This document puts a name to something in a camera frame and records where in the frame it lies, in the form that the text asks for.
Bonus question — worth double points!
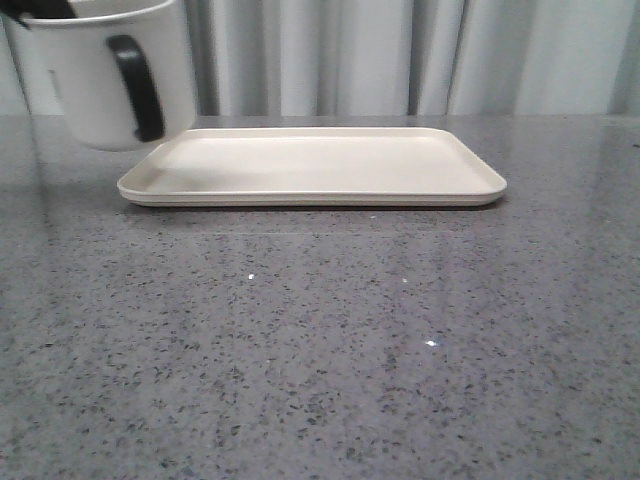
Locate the pale green pleated curtain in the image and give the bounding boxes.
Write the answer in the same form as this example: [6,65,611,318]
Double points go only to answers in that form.
[0,0,640,118]

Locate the white smiley mug black handle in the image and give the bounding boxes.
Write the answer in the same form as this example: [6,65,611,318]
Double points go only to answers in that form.
[23,1,197,151]

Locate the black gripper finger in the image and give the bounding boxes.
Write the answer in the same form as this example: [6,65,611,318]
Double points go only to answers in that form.
[1,0,75,28]

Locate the cream rectangular plastic tray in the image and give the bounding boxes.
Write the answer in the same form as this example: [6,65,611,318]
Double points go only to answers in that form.
[117,127,507,207]

